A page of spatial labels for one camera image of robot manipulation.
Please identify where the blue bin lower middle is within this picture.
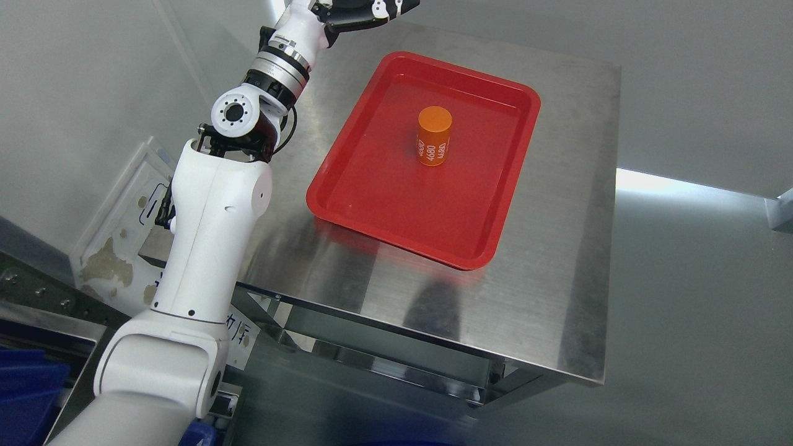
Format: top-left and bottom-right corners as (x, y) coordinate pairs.
(1, 348), (71, 445)

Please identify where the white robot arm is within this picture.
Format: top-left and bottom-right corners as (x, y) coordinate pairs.
(51, 4), (329, 445)

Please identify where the red plastic tray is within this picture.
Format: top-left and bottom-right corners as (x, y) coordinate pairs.
(306, 51), (541, 271)

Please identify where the steel desk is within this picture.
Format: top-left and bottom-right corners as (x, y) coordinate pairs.
(240, 24), (622, 407)

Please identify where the steel shelf rail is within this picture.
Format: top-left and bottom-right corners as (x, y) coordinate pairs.
(1, 253), (130, 343)

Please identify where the orange cylindrical capacitor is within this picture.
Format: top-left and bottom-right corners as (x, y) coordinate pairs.
(416, 105), (453, 167)

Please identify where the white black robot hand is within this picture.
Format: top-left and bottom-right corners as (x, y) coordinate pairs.
(304, 1), (420, 48)

